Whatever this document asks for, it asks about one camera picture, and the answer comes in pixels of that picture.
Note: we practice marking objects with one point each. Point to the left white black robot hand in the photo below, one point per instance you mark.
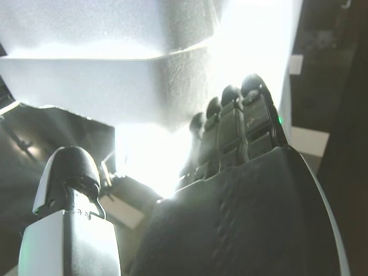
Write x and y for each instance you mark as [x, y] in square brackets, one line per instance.
[244, 215]

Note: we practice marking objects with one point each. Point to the white styrofoam block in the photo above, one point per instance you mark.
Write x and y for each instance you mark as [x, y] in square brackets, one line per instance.
[86, 23]

